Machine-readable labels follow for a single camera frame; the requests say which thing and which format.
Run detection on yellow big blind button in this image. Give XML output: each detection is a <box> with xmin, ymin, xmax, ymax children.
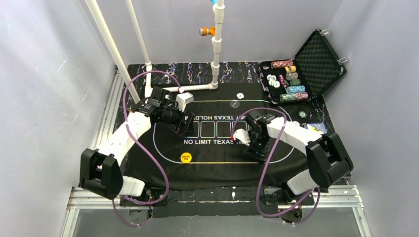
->
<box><xmin>180</xmin><ymin>153</ymin><xmax>192</xmax><ymax>163</ymax></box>

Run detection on green poker chip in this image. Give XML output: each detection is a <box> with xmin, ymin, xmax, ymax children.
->
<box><xmin>298</xmin><ymin>111</ymin><xmax>307</xmax><ymax>119</ymax></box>

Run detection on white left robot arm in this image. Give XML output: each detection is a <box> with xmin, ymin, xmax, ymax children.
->
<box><xmin>79</xmin><ymin>87</ymin><xmax>195</xmax><ymax>199</ymax></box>

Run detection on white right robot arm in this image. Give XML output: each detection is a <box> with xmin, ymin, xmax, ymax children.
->
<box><xmin>232</xmin><ymin>111</ymin><xmax>354</xmax><ymax>196</ymax></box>

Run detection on black poker felt mat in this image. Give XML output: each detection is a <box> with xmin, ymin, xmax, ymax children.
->
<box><xmin>123</xmin><ymin>82</ymin><xmax>329</xmax><ymax>194</ymax></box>

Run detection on blue playing card deck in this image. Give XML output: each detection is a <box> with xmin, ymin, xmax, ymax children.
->
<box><xmin>305</xmin><ymin>123</ymin><xmax>328</xmax><ymax>134</ymax></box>

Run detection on green and pink chip row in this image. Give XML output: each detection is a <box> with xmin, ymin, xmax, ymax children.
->
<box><xmin>279</xmin><ymin>92</ymin><xmax>308</xmax><ymax>102</ymax></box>

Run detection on white chips in case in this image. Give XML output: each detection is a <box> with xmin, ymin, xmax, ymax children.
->
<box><xmin>266</xmin><ymin>74</ymin><xmax>281</xmax><ymax>88</ymax></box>

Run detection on blue chip row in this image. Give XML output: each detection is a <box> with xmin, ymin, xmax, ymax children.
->
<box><xmin>286</xmin><ymin>85</ymin><xmax>306</xmax><ymax>94</ymax></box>

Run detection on dark green chip row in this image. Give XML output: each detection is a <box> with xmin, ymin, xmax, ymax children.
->
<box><xmin>286</xmin><ymin>72</ymin><xmax>301</xmax><ymax>86</ymax></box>

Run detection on red white chip row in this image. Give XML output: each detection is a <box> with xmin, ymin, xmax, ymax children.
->
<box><xmin>270</xmin><ymin>60</ymin><xmax>293</xmax><ymax>69</ymax></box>

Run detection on yellow chip row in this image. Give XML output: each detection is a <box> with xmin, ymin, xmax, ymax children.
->
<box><xmin>285</xmin><ymin>65</ymin><xmax>296</xmax><ymax>73</ymax></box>

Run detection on orange clamp knob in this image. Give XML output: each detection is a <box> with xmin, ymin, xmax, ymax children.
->
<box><xmin>199</xmin><ymin>26</ymin><xmax>216</xmax><ymax>37</ymax></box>

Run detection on black poker chip case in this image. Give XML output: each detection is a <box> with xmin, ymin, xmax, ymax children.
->
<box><xmin>259</xmin><ymin>29</ymin><xmax>347</xmax><ymax>104</ymax></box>

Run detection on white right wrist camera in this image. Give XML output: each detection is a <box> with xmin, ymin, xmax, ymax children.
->
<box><xmin>232</xmin><ymin>129</ymin><xmax>251</xmax><ymax>146</ymax></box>

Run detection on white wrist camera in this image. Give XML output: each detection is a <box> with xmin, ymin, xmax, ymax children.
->
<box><xmin>232</xmin><ymin>129</ymin><xmax>251</xmax><ymax>146</ymax></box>
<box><xmin>176</xmin><ymin>92</ymin><xmax>194</xmax><ymax>112</ymax></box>

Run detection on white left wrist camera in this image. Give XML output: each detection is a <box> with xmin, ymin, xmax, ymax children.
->
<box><xmin>176</xmin><ymin>92</ymin><xmax>194</xmax><ymax>112</ymax></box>

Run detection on white PVC pipe frame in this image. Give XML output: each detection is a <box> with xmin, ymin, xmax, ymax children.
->
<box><xmin>85</xmin><ymin>0</ymin><xmax>225</xmax><ymax>105</ymax></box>

